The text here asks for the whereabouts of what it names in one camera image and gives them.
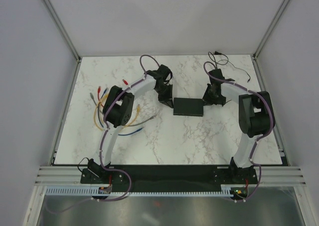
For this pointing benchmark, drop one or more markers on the aluminium frame rail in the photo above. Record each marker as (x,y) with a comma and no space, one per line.
(70,176)

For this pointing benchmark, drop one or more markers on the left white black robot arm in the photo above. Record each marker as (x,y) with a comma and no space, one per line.
(117,112)

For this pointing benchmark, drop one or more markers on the black network switch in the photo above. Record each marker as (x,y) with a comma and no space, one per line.
(188,107)

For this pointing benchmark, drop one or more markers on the right aluminium corner post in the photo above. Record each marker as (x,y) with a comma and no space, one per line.
(270,29)

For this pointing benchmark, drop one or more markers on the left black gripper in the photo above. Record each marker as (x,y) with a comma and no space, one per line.
(169,96)

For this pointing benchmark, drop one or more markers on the aluminium corner post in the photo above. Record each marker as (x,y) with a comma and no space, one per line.
(58,23)
(270,29)

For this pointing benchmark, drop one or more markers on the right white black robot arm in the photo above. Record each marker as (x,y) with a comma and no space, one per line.
(255,116)

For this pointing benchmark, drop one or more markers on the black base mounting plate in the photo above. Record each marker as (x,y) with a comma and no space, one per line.
(176,178)

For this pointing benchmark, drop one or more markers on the left aluminium corner post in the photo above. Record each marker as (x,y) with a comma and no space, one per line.
(58,23)

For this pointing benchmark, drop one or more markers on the white slotted cable duct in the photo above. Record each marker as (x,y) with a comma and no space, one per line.
(99,191)

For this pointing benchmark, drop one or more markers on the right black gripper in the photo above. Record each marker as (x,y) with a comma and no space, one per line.
(206,100)

